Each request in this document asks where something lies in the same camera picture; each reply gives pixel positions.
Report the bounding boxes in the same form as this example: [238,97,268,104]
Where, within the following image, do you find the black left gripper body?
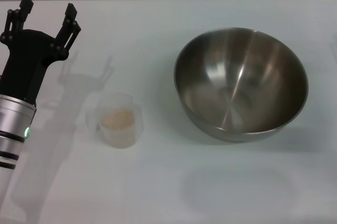
[0,29,68,108]

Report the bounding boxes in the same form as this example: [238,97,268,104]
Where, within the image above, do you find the white rice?
[102,109,136,130]

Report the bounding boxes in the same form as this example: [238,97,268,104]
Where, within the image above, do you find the clear plastic measuring cup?
[85,92,145,150]

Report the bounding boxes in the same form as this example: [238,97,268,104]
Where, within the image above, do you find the stainless steel mixing bowl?
[173,26,309,144]

